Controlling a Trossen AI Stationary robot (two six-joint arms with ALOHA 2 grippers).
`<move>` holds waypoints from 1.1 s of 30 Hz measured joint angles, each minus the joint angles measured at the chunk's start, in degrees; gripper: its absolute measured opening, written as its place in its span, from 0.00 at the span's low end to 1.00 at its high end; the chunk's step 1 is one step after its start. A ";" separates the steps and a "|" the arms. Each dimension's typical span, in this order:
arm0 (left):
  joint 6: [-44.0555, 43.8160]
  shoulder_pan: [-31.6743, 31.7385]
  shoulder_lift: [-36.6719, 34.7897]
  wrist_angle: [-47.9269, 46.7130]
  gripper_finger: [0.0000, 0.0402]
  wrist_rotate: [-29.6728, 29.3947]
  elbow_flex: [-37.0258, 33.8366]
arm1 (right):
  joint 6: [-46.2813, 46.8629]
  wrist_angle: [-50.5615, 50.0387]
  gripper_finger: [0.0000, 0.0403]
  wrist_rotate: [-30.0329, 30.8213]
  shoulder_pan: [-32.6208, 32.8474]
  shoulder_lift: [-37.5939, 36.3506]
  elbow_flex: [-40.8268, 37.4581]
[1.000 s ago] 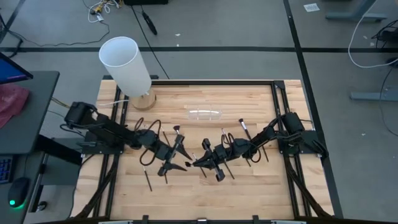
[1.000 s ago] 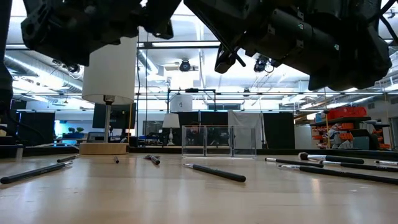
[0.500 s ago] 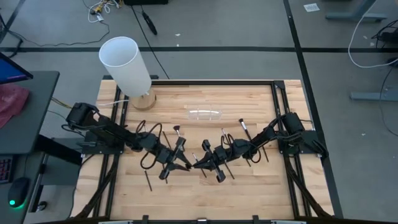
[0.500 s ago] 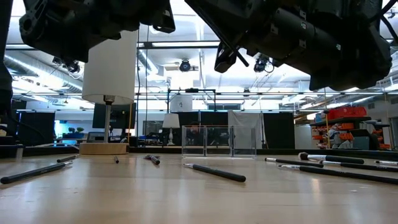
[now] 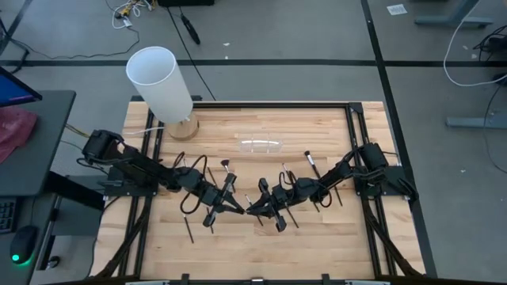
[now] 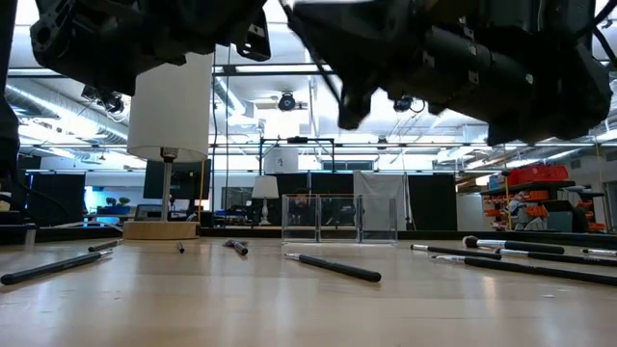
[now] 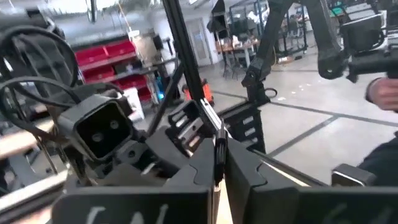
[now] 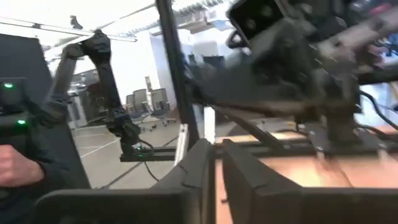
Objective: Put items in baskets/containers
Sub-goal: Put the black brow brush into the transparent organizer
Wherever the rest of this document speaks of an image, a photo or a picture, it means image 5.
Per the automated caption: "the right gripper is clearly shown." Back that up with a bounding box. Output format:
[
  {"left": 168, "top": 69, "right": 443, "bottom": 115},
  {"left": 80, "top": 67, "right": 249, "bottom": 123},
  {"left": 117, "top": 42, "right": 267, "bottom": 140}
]
[{"left": 246, "top": 177, "right": 304, "bottom": 234}]

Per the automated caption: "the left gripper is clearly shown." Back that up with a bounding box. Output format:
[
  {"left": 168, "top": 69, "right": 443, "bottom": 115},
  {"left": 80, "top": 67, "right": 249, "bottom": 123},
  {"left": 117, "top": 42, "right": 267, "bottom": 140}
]
[{"left": 197, "top": 173, "right": 245, "bottom": 228}]

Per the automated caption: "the fan makeup brush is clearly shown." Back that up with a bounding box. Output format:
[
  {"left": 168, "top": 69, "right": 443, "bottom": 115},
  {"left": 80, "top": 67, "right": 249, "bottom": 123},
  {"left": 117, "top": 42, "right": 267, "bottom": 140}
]
[{"left": 219, "top": 158, "right": 236, "bottom": 194}]

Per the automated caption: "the round-head makeup brush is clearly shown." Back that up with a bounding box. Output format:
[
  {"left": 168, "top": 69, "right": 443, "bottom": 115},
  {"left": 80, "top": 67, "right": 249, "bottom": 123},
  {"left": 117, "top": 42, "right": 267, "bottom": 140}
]
[{"left": 303, "top": 150, "right": 322, "bottom": 180}]

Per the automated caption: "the clear acrylic brush holder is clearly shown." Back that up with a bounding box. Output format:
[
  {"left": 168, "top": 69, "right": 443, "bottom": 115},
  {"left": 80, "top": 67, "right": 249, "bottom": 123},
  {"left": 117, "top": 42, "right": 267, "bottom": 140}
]
[{"left": 238, "top": 133, "right": 284, "bottom": 155}]

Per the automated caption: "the white-shade wooden-base table lamp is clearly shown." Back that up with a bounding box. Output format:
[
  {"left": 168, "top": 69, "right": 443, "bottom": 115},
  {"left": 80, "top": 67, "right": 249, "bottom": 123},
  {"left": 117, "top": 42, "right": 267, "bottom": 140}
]
[{"left": 125, "top": 45, "right": 200, "bottom": 142}]

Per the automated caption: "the black desk beam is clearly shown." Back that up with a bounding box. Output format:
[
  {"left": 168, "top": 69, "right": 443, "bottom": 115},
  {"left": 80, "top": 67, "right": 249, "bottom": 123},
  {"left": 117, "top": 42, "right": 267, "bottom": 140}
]
[{"left": 43, "top": 170, "right": 107, "bottom": 211}]

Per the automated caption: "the black handheld tool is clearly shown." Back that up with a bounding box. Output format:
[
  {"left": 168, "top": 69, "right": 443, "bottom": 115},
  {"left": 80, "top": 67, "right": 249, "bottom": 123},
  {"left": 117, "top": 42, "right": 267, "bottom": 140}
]
[{"left": 179, "top": 13, "right": 202, "bottom": 46}]

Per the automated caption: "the grey desk leg with caster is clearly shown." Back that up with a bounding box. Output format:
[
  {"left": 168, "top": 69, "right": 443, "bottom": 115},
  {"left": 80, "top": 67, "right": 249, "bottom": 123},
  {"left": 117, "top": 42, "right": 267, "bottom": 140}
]
[{"left": 36, "top": 193, "right": 67, "bottom": 272}]

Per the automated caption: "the black side desk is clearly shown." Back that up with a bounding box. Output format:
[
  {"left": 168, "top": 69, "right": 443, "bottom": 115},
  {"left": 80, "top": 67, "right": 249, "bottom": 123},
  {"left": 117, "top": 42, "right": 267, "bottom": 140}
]
[{"left": 0, "top": 89, "right": 77, "bottom": 285}]

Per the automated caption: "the black computer mouse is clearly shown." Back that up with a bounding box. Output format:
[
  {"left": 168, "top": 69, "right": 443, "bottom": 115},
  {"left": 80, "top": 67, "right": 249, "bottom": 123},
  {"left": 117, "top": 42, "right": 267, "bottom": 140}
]
[{"left": 9, "top": 224, "right": 40, "bottom": 265}]

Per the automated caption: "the black box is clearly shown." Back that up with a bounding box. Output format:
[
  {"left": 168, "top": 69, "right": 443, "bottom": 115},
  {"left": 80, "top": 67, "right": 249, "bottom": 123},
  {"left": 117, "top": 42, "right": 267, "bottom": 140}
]
[{"left": 157, "top": 0, "right": 215, "bottom": 7}]

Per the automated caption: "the black keyboard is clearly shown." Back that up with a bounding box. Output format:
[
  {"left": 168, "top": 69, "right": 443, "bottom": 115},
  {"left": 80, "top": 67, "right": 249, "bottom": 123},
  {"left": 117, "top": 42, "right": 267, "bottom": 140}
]
[{"left": 0, "top": 197, "right": 18, "bottom": 235}]

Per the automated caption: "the pink cloth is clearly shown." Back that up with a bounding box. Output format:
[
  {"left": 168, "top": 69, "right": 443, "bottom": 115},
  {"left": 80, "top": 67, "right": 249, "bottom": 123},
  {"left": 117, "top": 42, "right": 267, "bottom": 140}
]
[{"left": 0, "top": 105, "right": 39, "bottom": 164}]

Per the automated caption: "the grey desk foot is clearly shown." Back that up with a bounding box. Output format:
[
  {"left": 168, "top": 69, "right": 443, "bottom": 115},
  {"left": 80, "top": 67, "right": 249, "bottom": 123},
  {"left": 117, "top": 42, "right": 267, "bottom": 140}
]
[
  {"left": 414, "top": 0, "right": 494, "bottom": 29},
  {"left": 444, "top": 109, "right": 507, "bottom": 130}
]

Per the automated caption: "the white paper label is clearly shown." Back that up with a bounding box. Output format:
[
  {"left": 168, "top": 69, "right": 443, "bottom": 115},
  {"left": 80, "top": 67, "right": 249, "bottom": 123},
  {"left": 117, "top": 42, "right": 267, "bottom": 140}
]
[{"left": 386, "top": 3, "right": 409, "bottom": 17}]

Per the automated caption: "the computer monitor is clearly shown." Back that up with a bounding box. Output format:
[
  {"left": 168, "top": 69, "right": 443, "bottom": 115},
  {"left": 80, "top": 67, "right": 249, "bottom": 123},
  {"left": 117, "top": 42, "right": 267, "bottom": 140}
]
[{"left": 0, "top": 65, "right": 44, "bottom": 108}]

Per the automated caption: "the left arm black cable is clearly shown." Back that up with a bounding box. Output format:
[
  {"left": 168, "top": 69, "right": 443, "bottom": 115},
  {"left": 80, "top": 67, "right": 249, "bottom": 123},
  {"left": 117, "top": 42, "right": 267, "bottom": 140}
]
[{"left": 173, "top": 151, "right": 210, "bottom": 216}]

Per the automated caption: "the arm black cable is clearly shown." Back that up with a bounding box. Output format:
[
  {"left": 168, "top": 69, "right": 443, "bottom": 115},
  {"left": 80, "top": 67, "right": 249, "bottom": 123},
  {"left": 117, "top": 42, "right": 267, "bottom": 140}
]
[
  {"left": 278, "top": 169, "right": 334, "bottom": 209},
  {"left": 173, "top": 151, "right": 210, "bottom": 216}
]

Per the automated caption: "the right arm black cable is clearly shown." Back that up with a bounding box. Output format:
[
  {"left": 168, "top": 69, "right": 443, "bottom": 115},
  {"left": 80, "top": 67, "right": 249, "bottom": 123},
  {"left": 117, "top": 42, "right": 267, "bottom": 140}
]
[{"left": 278, "top": 169, "right": 334, "bottom": 209}]

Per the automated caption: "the black aluminium table frame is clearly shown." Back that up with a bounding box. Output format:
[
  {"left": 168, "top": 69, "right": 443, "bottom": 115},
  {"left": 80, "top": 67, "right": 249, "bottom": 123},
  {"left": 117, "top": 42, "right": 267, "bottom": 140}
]
[{"left": 90, "top": 94, "right": 427, "bottom": 285}]

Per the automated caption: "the white lamp cable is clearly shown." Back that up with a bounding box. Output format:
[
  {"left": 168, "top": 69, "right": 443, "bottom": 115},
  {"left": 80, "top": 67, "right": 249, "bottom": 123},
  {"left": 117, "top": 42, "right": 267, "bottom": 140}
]
[{"left": 121, "top": 125, "right": 166, "bottom": 136}]

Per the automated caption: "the long black floor cable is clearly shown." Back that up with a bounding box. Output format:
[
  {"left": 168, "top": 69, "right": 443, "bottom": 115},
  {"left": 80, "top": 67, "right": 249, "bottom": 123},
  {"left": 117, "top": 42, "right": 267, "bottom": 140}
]
[{"left": 164, "top": 5, "right": 218, "bottom": 102}]

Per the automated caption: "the thin black floor cable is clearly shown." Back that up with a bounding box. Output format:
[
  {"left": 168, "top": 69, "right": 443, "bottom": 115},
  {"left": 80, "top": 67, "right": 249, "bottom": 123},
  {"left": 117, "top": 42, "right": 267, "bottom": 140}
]
[{"left": 0, "top": 23, "right": 142, "bottom": 61}]

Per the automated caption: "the white and yellow cable bundle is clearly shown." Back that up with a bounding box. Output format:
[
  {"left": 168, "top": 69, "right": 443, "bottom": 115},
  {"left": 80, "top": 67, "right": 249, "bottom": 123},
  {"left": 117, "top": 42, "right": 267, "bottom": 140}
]
[{"left": 104, "top": 0, "right": 154, "bottom": 30}]

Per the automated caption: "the white floor cable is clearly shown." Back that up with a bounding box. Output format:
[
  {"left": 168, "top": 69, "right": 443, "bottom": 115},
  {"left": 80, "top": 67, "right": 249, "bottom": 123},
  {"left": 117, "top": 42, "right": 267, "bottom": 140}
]
[{"left": 442, "top": 0, "right": 507, "bottom": 88}]

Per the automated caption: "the curved black floor cable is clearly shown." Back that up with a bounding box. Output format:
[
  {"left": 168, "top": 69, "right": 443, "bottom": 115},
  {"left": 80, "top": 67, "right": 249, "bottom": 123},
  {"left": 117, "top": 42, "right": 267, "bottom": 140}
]
[{"left": 482, "top": 83, "right": 507, "bottom": 176}]

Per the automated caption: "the black cable bundle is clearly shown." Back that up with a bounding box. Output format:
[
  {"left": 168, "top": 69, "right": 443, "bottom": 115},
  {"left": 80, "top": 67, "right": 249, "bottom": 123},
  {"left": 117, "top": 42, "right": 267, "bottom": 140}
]
[{"left": 472, "top": 27, "right": 507, "bottom": 55}]

